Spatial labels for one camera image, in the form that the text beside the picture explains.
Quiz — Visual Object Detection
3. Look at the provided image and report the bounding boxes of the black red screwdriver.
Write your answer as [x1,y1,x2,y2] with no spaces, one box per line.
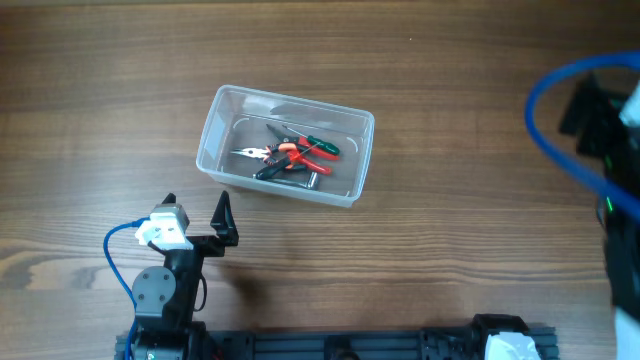
[255,145,332,180]

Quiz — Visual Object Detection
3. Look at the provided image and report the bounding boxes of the orange black needle-nose pliers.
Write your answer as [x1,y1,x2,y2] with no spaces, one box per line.
[230,142,305,165]

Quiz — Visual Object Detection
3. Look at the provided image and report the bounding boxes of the clear plastic container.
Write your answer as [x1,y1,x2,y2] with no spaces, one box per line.
[196,85,375,207]

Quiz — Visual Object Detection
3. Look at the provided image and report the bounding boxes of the silver L-shaped socket wrench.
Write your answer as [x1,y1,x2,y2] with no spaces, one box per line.
[266,172,319,190]

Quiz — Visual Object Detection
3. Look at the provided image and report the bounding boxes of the red handled snips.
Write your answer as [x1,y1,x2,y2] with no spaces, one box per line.
[266,124,340,175]

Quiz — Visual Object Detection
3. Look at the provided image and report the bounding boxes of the green handled screwdriver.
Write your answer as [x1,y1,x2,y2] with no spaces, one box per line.
[284,126,340,156]

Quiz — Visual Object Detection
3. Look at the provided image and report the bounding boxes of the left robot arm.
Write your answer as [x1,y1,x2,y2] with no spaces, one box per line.
[123,191,239,360]

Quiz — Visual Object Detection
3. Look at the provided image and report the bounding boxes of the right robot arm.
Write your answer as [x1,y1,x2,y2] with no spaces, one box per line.
[460,74,639,359]

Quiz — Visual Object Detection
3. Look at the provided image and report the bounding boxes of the left blue cable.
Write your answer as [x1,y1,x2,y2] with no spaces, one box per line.
[102,217,151,360]

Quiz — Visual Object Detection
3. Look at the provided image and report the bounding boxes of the blue cable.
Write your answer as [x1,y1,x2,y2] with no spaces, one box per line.
[523,49,640,224]
[102,217,151,360]

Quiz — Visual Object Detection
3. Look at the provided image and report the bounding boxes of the right blue cable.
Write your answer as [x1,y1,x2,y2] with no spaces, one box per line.
[523,49,640,224]

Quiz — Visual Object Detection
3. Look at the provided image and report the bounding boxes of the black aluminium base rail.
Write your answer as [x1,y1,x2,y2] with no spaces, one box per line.
[129,326,560,360]

